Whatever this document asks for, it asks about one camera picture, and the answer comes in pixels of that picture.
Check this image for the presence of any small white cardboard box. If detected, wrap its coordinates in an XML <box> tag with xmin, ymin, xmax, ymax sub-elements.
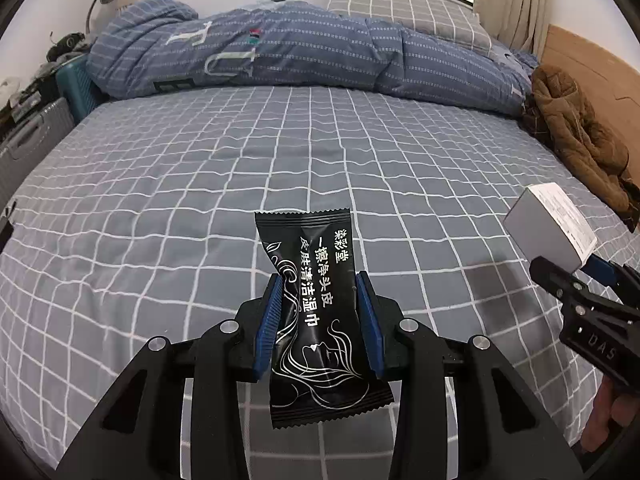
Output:
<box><xmin>503</xmin><ymin>182</ymin><xmax>598</xmax><ymax>273</ymax></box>

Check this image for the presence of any black wet wipe sachet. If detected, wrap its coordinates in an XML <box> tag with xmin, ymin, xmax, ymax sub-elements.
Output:
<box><xmin>255</xmin><ymin>209</ymin><xmax>393</xmax><ymax>429</ymax></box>

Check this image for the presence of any person's right hand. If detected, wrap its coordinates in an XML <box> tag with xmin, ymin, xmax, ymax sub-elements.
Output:
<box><xmin>580</xmin><ymin>376</ymin><xmax>639</xmax><ymax>453</ymax></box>

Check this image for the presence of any brown fleece jacket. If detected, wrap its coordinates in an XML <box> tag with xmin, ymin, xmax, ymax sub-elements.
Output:
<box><xmin>520</xmin><ymin>64</ymin><xmax>639</xmax><ymax>231</ymax></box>

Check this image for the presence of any wooden headboard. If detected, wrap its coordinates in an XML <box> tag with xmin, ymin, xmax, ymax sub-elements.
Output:
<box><xmin>541</xmin><ymin>25</ymin><xmax>640</xmax><ymax>182</ymax></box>

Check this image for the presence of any grey checked bed sheet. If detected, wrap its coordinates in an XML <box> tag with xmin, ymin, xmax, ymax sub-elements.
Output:
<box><xmin>1</xmin><ymin>87</ymin><xmax>639</xmax><ymax>466</ymax></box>

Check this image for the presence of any black power adapter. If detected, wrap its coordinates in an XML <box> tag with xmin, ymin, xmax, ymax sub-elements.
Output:
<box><xmin>0</xmin><ymin>200</ymin><xmax>17</xmax><ymax>252</ymax></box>

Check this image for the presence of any beige curtain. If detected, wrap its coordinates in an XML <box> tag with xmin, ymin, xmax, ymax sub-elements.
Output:
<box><xmin>473</xmin><ymin>0</ymin><xmax>550</xmax><ymax>58</ymax></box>

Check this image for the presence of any grey hard suitcase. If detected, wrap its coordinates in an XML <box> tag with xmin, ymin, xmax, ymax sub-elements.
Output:
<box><xmin>0</xmin><ymin>98</ymin><xmax>75</xmax><ymax>207</ymax></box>

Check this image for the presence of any clutter on suitcase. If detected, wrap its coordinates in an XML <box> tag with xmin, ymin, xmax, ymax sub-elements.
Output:
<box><xmin>0</xmin><ymin>31</ymin><xmax>94</xmax><ymax>126</ymax></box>

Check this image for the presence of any grey checked pillow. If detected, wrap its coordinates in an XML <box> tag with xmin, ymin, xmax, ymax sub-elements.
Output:
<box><xmin>326</xmin><ymin>0</ymin><xmax>492</xmax><ymax>56</ymax></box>

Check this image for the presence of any blue striped duvet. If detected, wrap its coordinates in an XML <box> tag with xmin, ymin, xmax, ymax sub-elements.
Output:
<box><xmin>86</xmin><ymin>0</ymin><xmax>532</xmax><ymax>116</ymax></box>

